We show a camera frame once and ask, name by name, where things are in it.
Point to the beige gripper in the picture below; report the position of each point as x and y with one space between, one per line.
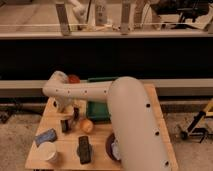
63 103

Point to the dark brush block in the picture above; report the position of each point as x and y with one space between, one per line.
65 126

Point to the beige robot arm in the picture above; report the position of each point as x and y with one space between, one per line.
133 121

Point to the orange round fruit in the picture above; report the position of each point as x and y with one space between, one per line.
86 126

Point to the green plastic tray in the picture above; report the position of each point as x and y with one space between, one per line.
96 111

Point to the wooden table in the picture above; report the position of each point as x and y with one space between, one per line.
66 144

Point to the red ball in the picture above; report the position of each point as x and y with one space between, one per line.
73 79

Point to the blue sponge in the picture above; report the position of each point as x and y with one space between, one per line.
47 136

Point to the black remote-shaped object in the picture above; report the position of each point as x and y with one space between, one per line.
84 150

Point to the dark brown plate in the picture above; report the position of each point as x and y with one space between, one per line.
111 138

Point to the grey cloth on plate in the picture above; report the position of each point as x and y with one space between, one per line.
115 150

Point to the yellow black stand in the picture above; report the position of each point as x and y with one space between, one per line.
198 127

